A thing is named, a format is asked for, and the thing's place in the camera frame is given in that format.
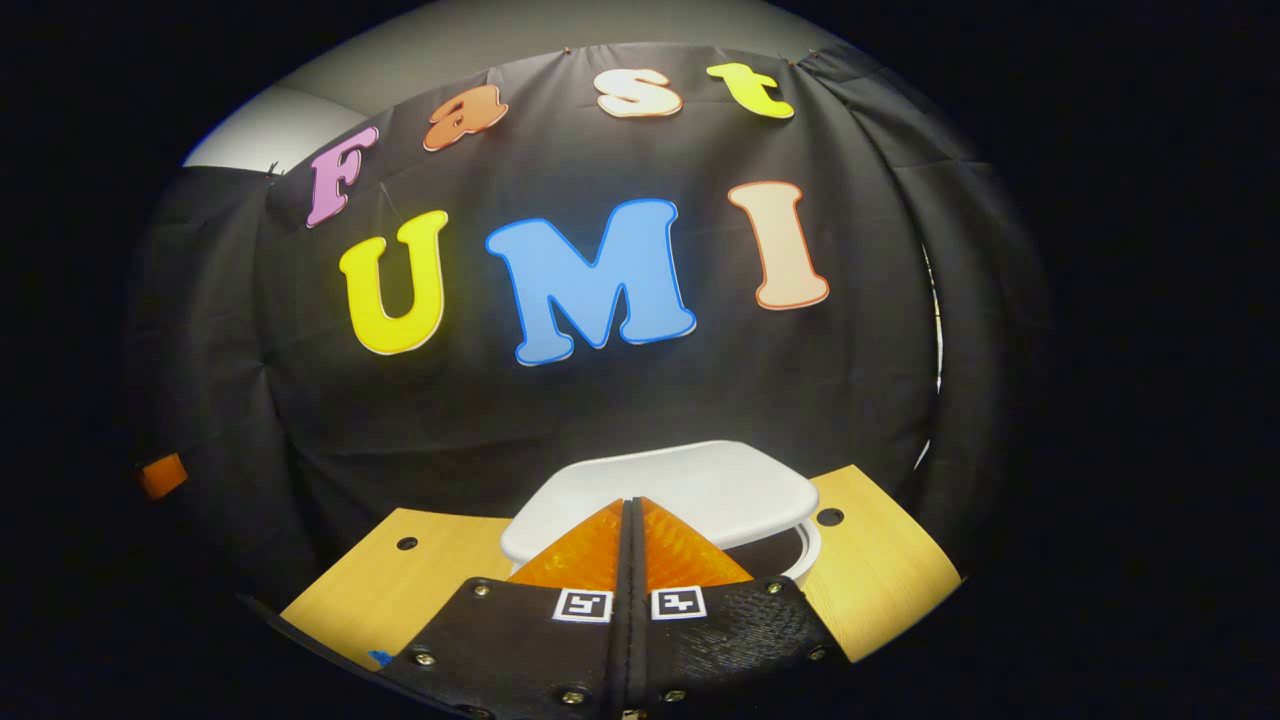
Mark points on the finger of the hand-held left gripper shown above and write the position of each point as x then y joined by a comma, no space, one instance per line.
162,476

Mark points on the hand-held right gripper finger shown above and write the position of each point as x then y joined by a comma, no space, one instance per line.
637,650
620,650

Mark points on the white desktop garbage bin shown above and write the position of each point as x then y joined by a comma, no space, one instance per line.
700,480

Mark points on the blue paper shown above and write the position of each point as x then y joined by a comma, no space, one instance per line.
381,659

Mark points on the wooden desktop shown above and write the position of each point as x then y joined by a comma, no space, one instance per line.
880,560

